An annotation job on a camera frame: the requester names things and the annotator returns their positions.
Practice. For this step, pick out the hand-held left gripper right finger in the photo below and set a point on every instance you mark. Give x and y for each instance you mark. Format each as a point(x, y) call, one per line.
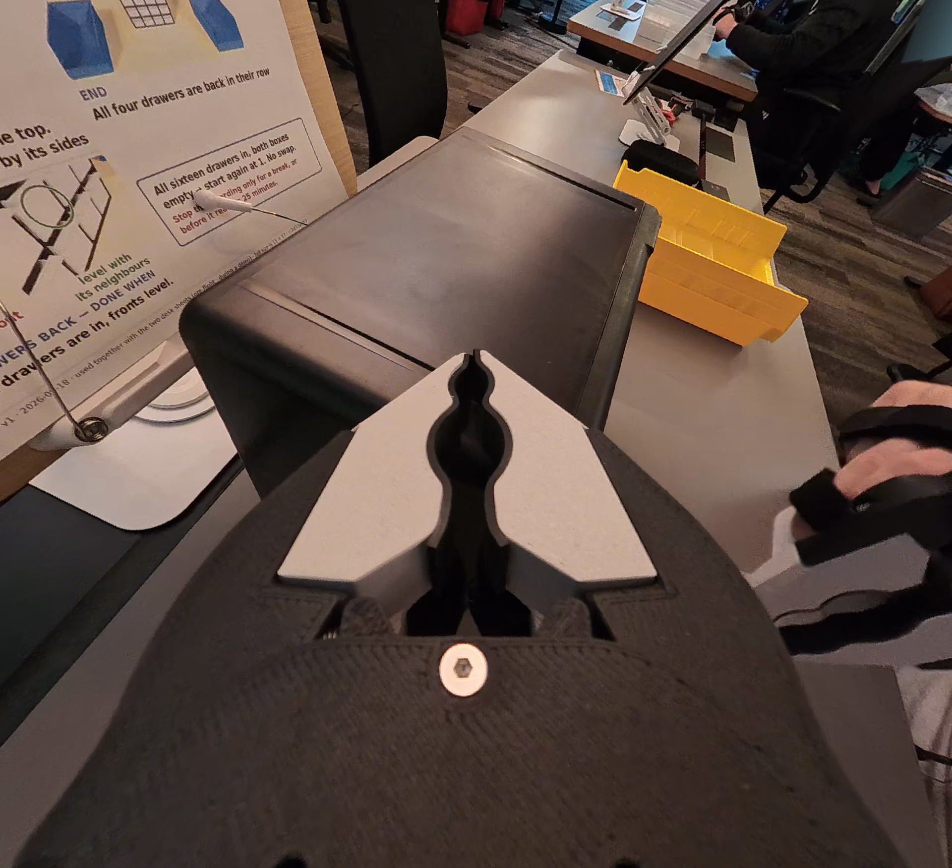
point(573, 503)

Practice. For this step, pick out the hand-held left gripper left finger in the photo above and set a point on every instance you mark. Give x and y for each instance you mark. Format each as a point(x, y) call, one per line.
point(372, 503)

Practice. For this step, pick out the black drawer cabinet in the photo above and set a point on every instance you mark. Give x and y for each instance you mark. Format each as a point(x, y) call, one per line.
point(446, 243)

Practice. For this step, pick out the person's right hand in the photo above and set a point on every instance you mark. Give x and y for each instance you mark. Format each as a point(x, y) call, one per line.
point(904, 463)

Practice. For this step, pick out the person's grey clothing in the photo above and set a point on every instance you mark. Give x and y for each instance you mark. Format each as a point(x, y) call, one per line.
point(930, 727)

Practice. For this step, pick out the white poster stand base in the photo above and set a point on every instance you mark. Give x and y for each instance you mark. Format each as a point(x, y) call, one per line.
point(134, 481)

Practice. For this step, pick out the yellow plastic bin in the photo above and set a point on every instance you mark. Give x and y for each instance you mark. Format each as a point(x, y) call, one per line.
point(714, 266)

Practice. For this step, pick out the black zip case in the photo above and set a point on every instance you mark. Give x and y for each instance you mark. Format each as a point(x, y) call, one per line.
point(662, 161)

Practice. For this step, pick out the black hammer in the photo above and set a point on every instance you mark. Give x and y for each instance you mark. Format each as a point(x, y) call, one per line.
point(706, 147)

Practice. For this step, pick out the grey waste bin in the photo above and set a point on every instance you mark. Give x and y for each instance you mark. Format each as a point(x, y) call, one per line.
point(915, 202)

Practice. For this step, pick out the white tablet stand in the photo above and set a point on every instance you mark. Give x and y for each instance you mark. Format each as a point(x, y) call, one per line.
point(651, 124)

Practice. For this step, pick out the blue desk label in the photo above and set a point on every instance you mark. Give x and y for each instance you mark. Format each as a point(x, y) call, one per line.
point(610, 83)

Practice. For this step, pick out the wooden poster board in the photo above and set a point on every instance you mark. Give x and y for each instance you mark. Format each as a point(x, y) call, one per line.
point(312, 65)

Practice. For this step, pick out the wooden edged desk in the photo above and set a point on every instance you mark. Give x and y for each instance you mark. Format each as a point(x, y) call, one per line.
point(669, 65)

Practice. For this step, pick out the black office chair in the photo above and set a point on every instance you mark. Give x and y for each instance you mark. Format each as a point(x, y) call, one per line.
point(825, 132)

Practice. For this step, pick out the printed instruction poster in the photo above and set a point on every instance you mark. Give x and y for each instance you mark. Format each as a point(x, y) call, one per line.
point(149, 102)

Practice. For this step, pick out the black tablet screen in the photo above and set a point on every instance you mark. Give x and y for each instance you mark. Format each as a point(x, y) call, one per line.
point(692, 35)

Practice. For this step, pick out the red bag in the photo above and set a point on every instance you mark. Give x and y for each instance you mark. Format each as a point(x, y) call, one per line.
point(467, 11)

